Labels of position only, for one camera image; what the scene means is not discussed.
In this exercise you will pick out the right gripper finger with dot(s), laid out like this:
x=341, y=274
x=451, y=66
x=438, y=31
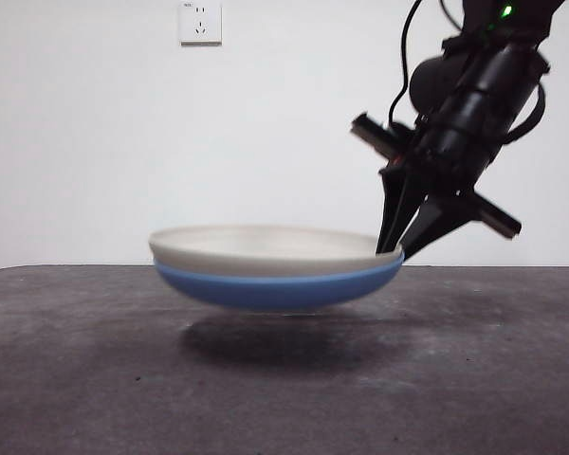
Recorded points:
x=393, y=208
x=436, y=220

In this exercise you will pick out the white round plate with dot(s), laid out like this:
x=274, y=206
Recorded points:
x=265, y=256

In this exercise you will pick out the blue round plate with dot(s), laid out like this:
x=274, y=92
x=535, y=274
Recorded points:
x=275, y=291

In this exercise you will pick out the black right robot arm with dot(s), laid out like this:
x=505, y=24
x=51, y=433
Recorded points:
x=493, y=80

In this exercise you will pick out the white wall socket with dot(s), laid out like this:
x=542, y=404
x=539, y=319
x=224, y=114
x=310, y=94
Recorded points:
x=200, y=23

